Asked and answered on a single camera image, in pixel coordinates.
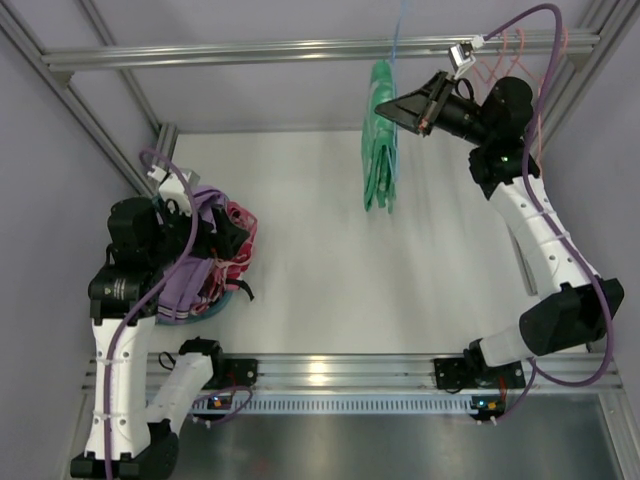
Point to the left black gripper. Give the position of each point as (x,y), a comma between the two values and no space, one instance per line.
(209,232)

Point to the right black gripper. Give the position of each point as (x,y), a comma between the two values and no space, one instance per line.
(435,103)

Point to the green white patterned trousers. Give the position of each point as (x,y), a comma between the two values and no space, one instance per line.
(379,142)

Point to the blue wire hanger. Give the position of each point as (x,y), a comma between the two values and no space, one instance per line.
(396,75)

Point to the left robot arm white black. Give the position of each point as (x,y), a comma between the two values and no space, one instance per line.
(168,263)

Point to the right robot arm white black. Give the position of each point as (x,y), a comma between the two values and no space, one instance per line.
(576,305)

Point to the pink red garment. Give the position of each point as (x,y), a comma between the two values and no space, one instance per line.
(228,275)

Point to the purple garment in basket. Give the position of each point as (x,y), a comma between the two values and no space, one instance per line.
(186,288)

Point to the teal laundry basket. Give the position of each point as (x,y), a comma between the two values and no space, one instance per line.
(167,312)

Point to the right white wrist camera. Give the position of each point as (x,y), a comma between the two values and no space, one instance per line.
(462,55)

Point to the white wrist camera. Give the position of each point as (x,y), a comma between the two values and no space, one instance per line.
(462,55)
(170,190)

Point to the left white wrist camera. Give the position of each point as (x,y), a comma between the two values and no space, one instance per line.
(170,190)

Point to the pink wire hanger left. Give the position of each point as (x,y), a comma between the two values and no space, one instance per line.
(484,74)

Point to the pink wire hanger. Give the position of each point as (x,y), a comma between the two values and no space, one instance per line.
(539,121)
(484,74)
(515,55)

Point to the pink wire hanger middle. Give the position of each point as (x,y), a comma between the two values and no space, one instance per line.
(515,55)

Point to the aluminium hanging rail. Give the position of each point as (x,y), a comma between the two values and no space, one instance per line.
(535,42)

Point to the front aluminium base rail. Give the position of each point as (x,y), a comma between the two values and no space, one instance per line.
(338,374)

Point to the pink wire hanger right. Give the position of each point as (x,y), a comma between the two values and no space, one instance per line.
(539,121)

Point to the slotted grey cable duct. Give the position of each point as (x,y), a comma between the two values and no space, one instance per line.
(348,404)

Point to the left aluminium frame posts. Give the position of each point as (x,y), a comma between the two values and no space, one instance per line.
(18,33)

